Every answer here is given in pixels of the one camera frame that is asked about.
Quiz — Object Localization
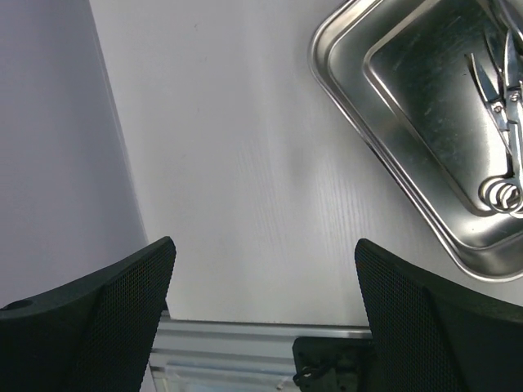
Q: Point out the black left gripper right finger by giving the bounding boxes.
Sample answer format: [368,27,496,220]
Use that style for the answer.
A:
[355,238,522,391]

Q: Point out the steel surgical scissors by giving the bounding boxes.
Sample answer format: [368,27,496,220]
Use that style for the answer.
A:
[485,32,522,219]
[466,53,522,214]

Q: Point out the aluminium front rail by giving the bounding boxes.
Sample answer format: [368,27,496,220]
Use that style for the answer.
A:
[150,311,371,372]

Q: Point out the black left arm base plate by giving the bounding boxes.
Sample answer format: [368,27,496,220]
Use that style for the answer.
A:
[293,336,380,392]

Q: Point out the stainless steel tray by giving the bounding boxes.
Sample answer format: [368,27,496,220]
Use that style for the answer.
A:
[309,1,522,282]

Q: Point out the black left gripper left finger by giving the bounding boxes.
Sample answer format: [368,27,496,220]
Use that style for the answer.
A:
[1,236,177,391]

